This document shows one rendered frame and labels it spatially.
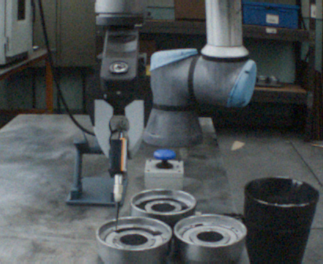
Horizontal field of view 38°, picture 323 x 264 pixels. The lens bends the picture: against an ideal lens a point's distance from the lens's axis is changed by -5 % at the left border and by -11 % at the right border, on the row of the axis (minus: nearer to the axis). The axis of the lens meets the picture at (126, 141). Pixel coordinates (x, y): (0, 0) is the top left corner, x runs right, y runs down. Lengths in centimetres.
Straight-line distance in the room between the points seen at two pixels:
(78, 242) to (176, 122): 54
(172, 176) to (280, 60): 397
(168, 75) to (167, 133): 14
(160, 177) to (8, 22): 212
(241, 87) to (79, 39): 348
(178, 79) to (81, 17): 337
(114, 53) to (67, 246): 29
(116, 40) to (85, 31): 384
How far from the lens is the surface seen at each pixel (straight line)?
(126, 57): 65
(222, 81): 115
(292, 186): 217
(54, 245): 75
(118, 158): 72
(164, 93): 121
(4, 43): 291
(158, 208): 82
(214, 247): 66
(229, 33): 114
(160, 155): 92
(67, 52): 456
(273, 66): 482
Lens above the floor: 115
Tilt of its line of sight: 16 degrees down
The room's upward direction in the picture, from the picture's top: straight up
